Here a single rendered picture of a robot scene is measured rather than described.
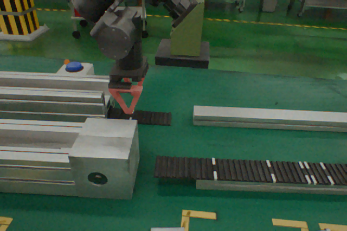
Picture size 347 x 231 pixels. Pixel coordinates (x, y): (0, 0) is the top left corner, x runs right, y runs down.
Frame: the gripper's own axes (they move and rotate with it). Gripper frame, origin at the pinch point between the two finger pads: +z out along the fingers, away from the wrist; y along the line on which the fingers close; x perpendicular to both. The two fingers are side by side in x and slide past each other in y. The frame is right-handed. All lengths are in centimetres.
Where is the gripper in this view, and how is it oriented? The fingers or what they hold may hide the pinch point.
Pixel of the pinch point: (131, 101)
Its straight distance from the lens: 63.2
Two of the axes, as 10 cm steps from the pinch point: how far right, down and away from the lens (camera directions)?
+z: -0.4, 8.1, 5.8
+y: -0.4, 5.8, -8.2
